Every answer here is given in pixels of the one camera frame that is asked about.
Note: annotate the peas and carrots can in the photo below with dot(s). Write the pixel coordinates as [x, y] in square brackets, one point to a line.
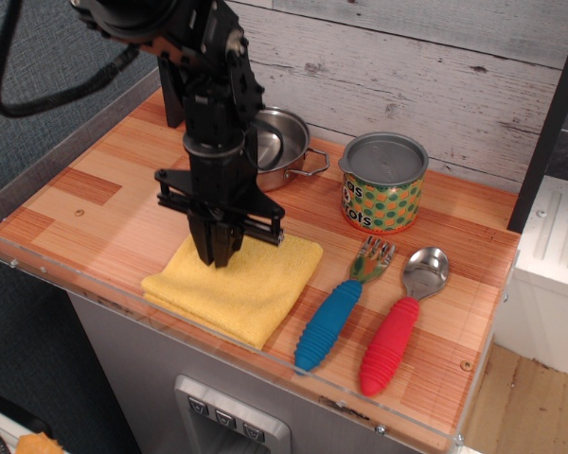
[383, 177]

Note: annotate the red handled spoon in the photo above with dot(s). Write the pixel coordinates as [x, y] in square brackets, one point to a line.
[424, 275]

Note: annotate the grey toy kitchen cabinet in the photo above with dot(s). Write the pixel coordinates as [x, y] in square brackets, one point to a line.
[142, 349]

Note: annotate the stainless steel pot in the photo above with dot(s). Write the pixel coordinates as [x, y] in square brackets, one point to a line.
[283, 145]

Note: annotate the silver dispenser button panel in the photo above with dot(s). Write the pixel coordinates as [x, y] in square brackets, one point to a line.
[218, 423]

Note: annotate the orange object at corner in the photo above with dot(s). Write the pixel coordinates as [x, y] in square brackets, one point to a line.
[38, 443]

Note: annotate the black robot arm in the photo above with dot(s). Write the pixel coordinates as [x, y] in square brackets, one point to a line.
[210, 89]

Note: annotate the black vertical post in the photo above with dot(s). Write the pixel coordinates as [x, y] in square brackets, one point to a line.
[542, 154]

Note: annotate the blue handled fork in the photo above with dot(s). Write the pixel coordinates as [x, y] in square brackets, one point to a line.
[323, 330]

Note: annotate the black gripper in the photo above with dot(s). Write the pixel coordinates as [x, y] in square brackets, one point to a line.
[220, 196]

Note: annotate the yellow towel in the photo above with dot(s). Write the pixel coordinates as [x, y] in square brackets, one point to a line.
[248, 299]

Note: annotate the black corner bracket post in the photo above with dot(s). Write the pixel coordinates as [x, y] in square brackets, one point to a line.
[173, 82]

